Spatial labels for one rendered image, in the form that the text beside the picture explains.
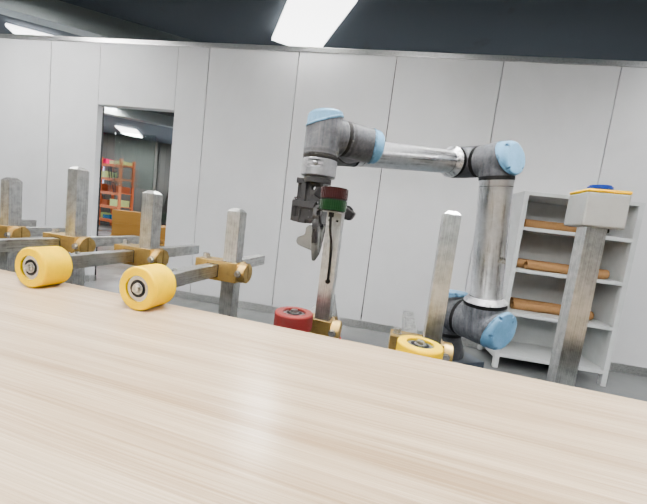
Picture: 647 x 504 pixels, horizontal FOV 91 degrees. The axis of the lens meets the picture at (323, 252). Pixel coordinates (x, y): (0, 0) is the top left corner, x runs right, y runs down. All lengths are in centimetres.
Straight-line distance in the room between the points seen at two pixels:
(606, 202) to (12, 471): 86
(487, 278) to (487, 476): 97
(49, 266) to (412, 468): 72
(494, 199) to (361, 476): 107
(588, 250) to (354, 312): 288
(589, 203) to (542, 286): 303
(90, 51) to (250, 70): 196
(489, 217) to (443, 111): 245
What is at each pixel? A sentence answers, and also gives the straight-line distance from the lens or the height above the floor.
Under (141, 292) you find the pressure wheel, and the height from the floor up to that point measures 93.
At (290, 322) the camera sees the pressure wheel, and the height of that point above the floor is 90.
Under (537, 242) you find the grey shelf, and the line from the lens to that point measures 370.
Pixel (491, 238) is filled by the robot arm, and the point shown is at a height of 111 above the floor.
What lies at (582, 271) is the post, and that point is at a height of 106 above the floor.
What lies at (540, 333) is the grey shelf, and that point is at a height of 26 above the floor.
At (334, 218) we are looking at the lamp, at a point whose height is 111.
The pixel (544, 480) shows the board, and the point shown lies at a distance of 39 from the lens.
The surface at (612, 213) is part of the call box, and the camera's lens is 79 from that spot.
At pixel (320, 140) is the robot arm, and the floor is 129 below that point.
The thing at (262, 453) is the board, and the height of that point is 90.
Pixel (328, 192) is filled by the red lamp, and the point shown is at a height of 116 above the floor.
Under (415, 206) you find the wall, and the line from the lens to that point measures 339.
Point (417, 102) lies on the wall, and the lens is 360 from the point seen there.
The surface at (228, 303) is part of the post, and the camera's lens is 84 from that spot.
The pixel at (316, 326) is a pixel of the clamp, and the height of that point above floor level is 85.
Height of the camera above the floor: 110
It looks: 6 degrees down
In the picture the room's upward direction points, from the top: 7 degrees clockwise
